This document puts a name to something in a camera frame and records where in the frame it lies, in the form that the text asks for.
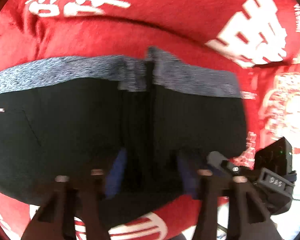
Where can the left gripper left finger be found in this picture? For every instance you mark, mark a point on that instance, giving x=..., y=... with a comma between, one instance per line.
x=55, y=219

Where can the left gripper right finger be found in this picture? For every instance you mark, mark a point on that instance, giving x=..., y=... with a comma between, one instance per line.
x=248, y=216

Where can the red embroidered satin cushion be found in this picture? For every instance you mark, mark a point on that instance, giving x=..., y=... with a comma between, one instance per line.
x=278, y=103

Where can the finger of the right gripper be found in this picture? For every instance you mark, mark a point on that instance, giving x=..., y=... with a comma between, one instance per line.
x=220, y=162

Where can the black pants with blue trim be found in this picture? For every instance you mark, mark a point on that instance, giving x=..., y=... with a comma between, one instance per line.
x=65, y=116

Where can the red sofa with white characters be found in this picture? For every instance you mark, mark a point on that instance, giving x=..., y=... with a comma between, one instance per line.
x=229, y=35

